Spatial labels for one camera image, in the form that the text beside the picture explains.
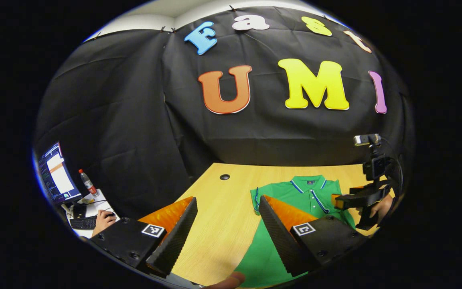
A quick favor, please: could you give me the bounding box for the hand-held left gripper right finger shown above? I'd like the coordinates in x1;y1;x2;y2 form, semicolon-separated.
258;195;370;277

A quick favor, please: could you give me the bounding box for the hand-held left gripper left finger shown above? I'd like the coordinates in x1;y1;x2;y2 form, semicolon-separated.
90;196;198;277

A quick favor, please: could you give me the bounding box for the green T-shirt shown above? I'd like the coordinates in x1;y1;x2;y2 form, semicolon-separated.
235;175;356;288

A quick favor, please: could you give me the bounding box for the white side desk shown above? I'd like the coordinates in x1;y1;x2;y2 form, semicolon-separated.
63;189;120;240

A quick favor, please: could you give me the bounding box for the black keyboard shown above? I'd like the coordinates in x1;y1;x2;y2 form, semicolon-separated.
69;216;97;230

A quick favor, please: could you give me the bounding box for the clear water bottle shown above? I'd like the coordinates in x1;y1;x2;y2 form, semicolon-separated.
79;169;99;197

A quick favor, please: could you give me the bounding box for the computer monitor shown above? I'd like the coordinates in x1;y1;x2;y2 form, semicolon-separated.
38;141;82;204

